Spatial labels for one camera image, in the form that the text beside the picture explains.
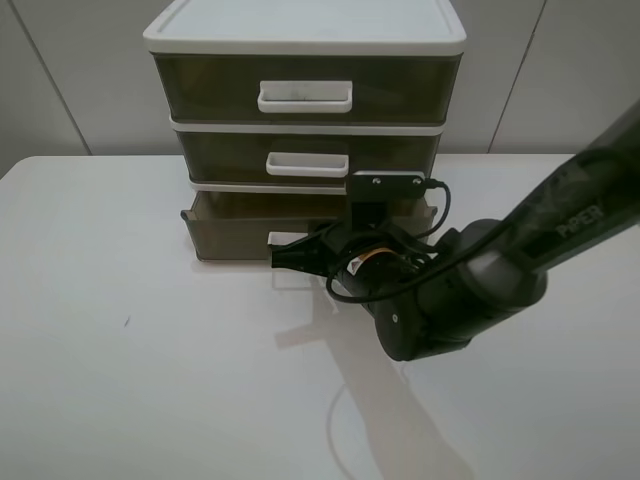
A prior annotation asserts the grey translucent drawer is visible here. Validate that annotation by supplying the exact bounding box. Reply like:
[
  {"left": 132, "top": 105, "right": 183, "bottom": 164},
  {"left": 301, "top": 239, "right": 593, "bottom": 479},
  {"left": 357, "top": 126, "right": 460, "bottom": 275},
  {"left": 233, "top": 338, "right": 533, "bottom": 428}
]
[
  {"left": 154, "top": 54, "right": 460, "bottom": 126},
  {"left": 178, "top": 132, "right": 440, "bottom": 186},
  {"left": 180, "top": 190, "right": 439, "bottom": 263}
]

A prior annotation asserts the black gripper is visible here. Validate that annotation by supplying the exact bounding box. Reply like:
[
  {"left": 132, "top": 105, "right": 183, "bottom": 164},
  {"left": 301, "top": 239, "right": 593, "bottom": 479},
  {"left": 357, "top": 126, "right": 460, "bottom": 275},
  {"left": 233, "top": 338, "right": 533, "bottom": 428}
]
[{"left": 271, "top": 223, "right": 430, "bottom": 303}]

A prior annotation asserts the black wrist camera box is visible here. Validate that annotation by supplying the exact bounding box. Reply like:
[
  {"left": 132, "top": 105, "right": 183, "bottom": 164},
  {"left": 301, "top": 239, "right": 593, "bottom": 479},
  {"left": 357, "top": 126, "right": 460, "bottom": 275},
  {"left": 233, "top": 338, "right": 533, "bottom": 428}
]
[{"left": 346, "top": 170, "right": 426, "bottom": 228}]

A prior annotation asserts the grey translucent top drawer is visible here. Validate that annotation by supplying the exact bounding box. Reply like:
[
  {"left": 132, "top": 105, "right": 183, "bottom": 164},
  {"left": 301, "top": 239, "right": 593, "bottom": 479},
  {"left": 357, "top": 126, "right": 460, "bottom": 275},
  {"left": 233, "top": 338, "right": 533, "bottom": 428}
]
[{"left": 154, "top": 54, "right": 460, "bottom": 126}]

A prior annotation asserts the white drawer cabinet frame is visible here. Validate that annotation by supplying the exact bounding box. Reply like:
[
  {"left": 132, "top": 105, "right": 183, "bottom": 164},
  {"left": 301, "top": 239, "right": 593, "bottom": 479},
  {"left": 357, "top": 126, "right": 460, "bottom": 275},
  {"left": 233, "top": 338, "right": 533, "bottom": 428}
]
[{"left": 143, "top": 1, "right": 466, "bottom": 194}]

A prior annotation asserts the grey translucent bottom drawer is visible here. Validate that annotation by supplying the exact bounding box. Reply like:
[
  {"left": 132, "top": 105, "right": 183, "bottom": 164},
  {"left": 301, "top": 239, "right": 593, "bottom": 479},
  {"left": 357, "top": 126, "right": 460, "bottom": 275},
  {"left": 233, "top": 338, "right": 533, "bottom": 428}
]
[{"left": 180, "top": 190, "right": 439, "bottom": 263}]

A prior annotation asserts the grey translucent middle drawer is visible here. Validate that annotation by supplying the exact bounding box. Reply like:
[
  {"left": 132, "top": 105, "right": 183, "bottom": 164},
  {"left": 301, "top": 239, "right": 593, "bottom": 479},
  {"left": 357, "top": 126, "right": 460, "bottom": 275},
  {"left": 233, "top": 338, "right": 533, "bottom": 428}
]
[{"left": 178, "top": 132, "right": 440, "bottom": 186}]

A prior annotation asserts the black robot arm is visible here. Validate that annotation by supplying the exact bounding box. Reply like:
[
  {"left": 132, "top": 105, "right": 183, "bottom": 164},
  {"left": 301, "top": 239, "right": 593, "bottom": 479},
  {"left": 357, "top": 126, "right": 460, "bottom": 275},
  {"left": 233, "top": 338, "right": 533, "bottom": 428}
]
[{"left": 271, "top": 107, "right": 639, "bottom": 361}]

